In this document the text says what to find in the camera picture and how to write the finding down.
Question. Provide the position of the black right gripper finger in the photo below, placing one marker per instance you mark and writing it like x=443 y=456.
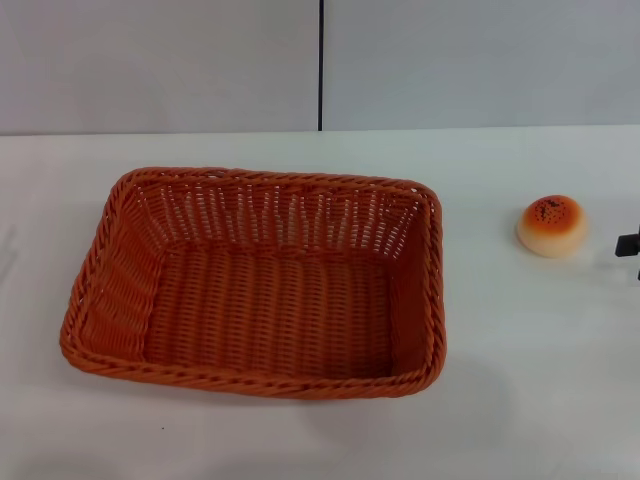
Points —
x=626 y=246

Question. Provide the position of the round toasted bread bun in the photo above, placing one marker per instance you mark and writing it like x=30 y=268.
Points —
x=552 y=235

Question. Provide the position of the black vertical wall strip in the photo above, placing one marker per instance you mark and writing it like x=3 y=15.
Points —
x=320 y=65

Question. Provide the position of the orange woven plastic basket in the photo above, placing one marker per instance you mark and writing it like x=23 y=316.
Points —
x=270 y=310

